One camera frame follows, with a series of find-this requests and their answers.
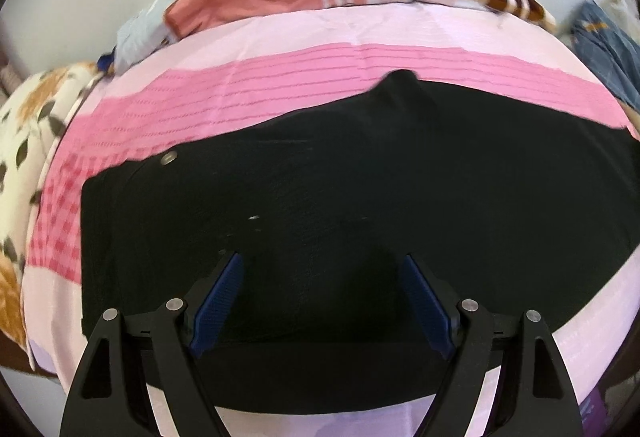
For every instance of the white cloth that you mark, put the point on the white cloth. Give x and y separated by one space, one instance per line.
620 4

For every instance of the blue denim garment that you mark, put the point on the blue denim garment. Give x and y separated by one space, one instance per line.
605 47

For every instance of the purple cloth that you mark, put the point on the purple cloth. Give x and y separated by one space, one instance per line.
592 412

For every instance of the floral pillow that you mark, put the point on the floral pillow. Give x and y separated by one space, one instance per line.
20 127

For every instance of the small blue cloth piece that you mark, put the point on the small blue cloth piece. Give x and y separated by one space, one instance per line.
105 62

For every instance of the black pants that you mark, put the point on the black pants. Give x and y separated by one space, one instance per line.
350 192

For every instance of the pink checked bedsheet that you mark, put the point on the pink checked bedsheet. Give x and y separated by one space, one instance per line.
300 62

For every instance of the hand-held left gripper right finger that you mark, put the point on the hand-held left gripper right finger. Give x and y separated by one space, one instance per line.
425 307

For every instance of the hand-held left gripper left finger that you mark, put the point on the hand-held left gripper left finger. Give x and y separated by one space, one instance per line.
217 307

